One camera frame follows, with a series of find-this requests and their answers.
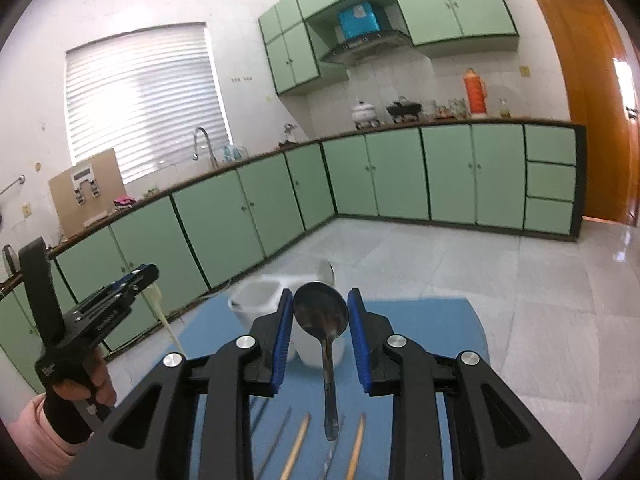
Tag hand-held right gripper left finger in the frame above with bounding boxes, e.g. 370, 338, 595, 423
65, 287, 294, 480

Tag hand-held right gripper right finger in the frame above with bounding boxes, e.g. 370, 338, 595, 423
347, 287, 583, 480

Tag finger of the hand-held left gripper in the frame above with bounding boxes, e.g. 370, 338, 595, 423
105, 262, 160, 306

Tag dark metal spoon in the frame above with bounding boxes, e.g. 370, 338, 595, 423
292, 281, 350, 442

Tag cream plastic spoon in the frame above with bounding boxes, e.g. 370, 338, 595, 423
145, 282, 185, 355

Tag white utensil holder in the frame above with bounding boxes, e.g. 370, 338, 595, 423
228, 274, 346, 370

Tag metal chopstick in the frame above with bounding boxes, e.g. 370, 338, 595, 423
257, 406, 292, 476

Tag wooden chopstick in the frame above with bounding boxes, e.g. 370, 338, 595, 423
345, 414, 367, 480
280, 411, 312, 480

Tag person's left forearm pink sleeve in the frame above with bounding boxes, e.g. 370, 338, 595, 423
7, 392, 93, 478

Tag person's left hand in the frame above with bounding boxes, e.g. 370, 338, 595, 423
52, 355, 117, 413

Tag blue mat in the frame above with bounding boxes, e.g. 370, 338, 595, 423
162, 296, 493, 480

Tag brown cardboard box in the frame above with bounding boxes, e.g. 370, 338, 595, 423
48, 147, 126, 238

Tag chrome kitchen faucet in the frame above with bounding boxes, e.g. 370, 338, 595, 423
194, 126, 219, 170

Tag green lower kitchen cabinets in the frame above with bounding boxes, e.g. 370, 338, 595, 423
0, 120, 587, 396

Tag white window blind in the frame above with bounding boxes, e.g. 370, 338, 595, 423
65, 22, 233, 186

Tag white cooking pot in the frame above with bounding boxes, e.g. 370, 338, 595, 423
350, 100, 377, 123

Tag black wok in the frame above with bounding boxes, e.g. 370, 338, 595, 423
386, 96, 422, 120

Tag orange thermos flask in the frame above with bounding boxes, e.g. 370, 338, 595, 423
464, 67, 488, 118

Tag black range hood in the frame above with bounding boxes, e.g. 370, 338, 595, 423
320, 30, 412, 67

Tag blue box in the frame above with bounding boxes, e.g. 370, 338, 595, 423
337, 4, 386, 41

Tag brown wooden door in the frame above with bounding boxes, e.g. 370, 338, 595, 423
529, 0, 640, 226

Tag green upper wall cabinets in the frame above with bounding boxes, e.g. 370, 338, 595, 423
257, 0, 519, 96

